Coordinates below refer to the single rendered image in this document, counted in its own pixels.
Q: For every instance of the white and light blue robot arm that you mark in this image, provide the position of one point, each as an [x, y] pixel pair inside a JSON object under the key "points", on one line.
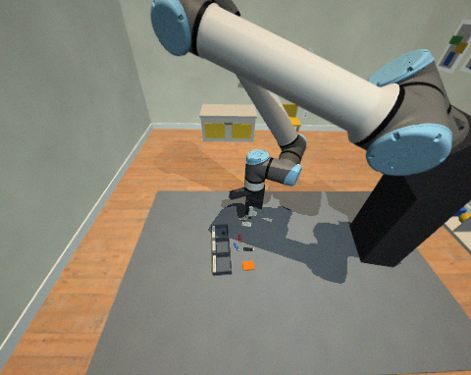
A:
{"points": [[402, 109]]}

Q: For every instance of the dark grey bins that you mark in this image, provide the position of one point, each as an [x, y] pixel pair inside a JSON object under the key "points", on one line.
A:
{"points": [[221, 255]]}

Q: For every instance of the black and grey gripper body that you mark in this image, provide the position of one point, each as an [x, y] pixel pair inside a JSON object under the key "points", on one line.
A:
{"points": [[256, 198]]}

